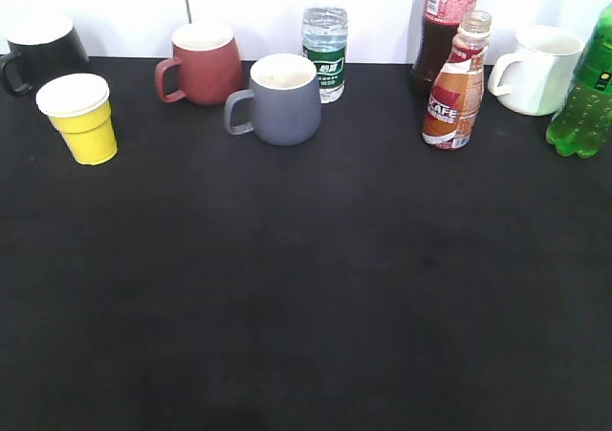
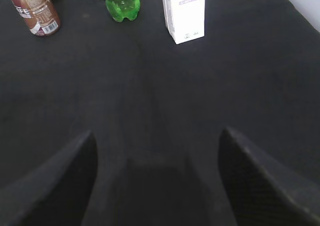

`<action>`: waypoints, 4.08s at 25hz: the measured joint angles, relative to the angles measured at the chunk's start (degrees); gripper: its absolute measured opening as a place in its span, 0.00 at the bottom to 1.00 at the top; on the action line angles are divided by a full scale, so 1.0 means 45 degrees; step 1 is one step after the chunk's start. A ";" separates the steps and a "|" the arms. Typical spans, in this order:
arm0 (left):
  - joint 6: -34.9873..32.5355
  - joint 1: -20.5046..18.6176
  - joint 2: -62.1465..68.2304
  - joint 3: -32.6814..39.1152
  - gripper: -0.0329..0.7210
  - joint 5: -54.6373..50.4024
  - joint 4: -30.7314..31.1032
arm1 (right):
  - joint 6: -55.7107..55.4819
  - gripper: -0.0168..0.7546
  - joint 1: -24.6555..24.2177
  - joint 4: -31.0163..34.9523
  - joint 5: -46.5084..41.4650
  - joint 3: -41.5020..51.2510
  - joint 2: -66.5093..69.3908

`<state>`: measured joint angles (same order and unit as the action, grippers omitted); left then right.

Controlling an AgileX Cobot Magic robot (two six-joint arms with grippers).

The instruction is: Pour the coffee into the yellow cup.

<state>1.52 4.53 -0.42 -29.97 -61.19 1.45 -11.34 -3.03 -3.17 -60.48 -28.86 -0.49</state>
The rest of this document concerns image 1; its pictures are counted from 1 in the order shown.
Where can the green sprite bottle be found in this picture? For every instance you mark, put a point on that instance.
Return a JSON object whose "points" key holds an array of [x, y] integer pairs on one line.
{"points": [[582, 125]]}

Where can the yellow paper cup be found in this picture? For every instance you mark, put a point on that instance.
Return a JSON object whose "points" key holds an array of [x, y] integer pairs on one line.
{"points": [[78, 107]]}

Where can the red mug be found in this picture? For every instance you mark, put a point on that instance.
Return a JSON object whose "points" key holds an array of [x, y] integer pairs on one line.
{"points": [[205, 67]]}

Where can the white mug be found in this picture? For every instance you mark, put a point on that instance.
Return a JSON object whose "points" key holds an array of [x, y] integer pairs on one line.
{"points": [[534, 79]]}

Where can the cola bottle red label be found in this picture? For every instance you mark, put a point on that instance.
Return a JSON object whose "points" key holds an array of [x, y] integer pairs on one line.
{"points": [[440, 21]]}

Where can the clear water bottle green label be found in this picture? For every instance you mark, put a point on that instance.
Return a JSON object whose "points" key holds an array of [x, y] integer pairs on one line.
{"points": [[324, 42]]}

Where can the grey mug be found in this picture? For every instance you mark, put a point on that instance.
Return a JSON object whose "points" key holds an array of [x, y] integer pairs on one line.
{"points": [[282, 104]]}

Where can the black mug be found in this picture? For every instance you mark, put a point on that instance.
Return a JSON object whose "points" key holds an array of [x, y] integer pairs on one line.
{"points": [[42, 47]]}

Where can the Nescafe coffee bottle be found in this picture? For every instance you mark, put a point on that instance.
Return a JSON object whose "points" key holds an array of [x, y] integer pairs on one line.
{"points": [[457, 92]]}

